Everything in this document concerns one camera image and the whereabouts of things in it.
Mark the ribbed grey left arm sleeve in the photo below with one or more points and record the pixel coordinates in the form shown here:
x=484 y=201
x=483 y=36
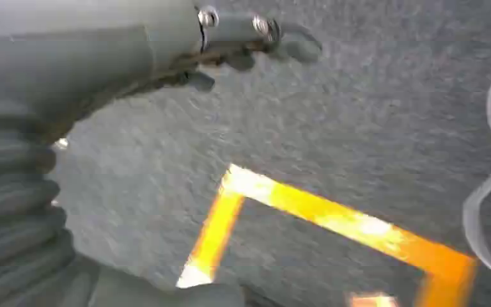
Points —
x=12 y=199

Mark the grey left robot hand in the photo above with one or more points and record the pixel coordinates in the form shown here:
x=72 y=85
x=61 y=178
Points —
x=80 y=51

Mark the short yellow floor tape strip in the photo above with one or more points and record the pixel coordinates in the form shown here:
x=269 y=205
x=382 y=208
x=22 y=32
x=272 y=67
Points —
x=444 y=286
x=213 y=237

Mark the small yellow floor tape piece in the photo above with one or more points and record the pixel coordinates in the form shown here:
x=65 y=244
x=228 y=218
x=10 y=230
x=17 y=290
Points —
x=372 y=301

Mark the long yellow floor tape strip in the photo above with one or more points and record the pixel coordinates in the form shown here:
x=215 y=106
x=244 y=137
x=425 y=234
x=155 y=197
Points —
x=338 y=218

